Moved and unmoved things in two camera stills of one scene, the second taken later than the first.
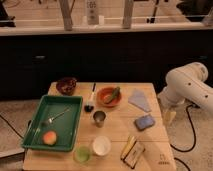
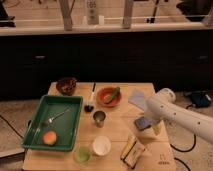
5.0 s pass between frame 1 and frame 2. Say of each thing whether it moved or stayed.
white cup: stayed
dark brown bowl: stayed
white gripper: moved
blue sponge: stayed
